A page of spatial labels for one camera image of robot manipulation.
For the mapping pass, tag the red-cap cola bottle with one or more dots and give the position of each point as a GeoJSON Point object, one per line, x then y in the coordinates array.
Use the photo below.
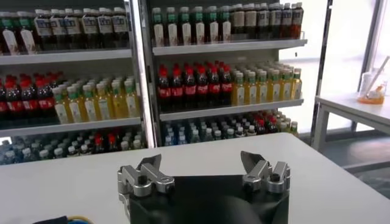
{"type": "Point", "coordinates": [2, 105]}
{"type": "Point", "coordinates": [176, 90]}
{"type": "Point", "coordinates": [260, 128]}
{"type": "Point", "coordinates": [111, 142]}
{"type": "Point", "coordinates": [45, 100]}
{"type": "Point", "coordinates": [29, 102]}
{"type": "Point", "coordinates": [271, 126]}
{"type": "Point", "coordinates": [163, 91]}
{"type": "Point", "coordinates": [13, 103]}
{"type": "Point", "coordinates": [201, 89]}
{"type": "Point", "coordinates": [98, 143]}
{"type": "Point", "coordinates": [226, 88]}
{"type": "Point", "coordinates": [189, 90]}
{"type": "Point", "coordinates": [214, 89]}

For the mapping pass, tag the white-cap dark drink bottle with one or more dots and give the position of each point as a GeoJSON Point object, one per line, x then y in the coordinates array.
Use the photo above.
{"type": "Point", "coordinates": [239, 132]}
{"type": "Point", "coordinates": [217, 135]}
{"type": "Point", "coordinates": [230, 134]}
{"type": "Point", "coordinates": [251, 131]}

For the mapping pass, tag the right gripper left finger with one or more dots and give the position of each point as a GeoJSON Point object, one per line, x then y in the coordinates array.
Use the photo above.
{"type": "Point", "coordinates": [143, 179]}

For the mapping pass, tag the clear water bottle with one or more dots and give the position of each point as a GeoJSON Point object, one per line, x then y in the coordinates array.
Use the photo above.
{"type": "Point", "coordinates": [195, 137]}
{"type": "Point", "coordinates": [208, 135]}

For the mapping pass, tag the beige-label dark drink bottle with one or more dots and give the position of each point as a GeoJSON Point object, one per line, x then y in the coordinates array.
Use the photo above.
{"type": "Point", "coordinates": [238, 21]}
{"type": "Point", "coordinates": [250, 19]}

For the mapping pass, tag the black window frame post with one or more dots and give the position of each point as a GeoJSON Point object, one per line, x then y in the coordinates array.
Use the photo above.
{"type": "Point", "coordinates": [323, 61]}

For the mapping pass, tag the navy-label dark drink bottle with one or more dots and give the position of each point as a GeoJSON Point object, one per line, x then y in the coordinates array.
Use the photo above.
{"type": "Point", "coordinates": [89, 25]}
{"type": "Point", "coordinates": [119, 23]}
{"type": "Point", "coordinates": [72, 25]}
{"type": "Point", "coordinates": [263, 19]}
{"type": "Point", "coordinates": [287, 18]}
{"type": "Point", "coordinates": [57, 26]}
{"type": "Point", "coordinates": [105, 24]}
{"type": "Point", "coordinates": [275, 18]}
{"type": "Point", "coordinates": [42, 27]}

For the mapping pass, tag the orange-filled clear container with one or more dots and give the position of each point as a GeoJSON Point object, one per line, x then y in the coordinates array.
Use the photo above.
{"type": "Point", "coordinates": [371, 95]}

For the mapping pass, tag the clear cup with stick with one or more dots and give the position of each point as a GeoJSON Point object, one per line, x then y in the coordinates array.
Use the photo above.
{"type": "Point", "coordinates": [379, 73]}

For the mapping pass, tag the navy-label red drink bottle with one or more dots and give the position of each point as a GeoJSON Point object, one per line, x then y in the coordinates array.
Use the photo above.
{"type": "Point", "coordinates": [297, 18]}

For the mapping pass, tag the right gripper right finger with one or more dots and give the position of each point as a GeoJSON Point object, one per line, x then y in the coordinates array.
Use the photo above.
{"type": "Point", "coordinates": [259, 173]}

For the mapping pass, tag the green-label dark tea bottle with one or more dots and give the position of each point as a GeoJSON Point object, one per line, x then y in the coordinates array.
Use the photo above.
{"type": "Point", "coordinates": [185, 30]}
{"type": "Point", "coordinates": [226, 30]}
{"type": "Point", "coordinates": [27, 41]}
{"type": "Point", "coordinates": [199, 30]}
{"type": "Point", "coordinates": [212, 30]}
{"type": "Point", "coordinates": [10, 42]}
{"type": "Point", "coordinates": [172, 30]}
{"type": "Point", "coordinates": [158, 30]}

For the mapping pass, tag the blue water bottle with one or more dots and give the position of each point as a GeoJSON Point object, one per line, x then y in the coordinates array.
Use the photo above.
{"type": "Point", "coordinates": [182, 140]}
{"type": "Point", "coordinates": [168, 141]}

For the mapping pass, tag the grey-framed side table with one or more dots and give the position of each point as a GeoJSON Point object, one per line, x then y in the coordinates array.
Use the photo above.
{"type": "Point", "coordinates": [350, 106]}

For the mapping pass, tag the grey metal shelf unit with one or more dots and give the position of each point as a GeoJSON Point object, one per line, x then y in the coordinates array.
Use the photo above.
{"type": "Point", "coordinates": [61, 56]}
{"type": "Point", "coordinates": [228, 47]}

